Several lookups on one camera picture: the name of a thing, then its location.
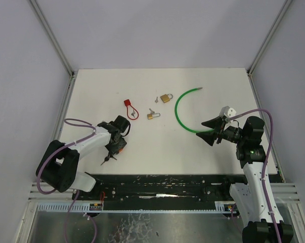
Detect large brass padlock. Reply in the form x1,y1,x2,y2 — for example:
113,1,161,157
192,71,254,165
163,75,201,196
160,94,173,103

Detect keys of orange padlock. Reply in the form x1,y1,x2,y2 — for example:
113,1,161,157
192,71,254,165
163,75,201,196
101,153,117,165

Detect green cable lock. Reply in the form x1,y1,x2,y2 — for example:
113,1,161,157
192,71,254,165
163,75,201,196
174,87,213,134

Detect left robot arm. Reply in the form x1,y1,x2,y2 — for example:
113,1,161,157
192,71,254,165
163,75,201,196
35,115,130,194

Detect red cable lock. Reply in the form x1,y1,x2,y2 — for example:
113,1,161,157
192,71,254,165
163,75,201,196
124,99,139,120

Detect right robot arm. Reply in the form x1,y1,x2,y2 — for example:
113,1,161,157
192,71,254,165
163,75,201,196
197,116,294,242

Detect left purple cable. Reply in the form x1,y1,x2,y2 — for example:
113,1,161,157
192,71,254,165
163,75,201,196
37,118,97,243

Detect small brass padlock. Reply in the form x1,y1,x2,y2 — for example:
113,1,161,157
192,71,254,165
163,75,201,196
147,113,161,119

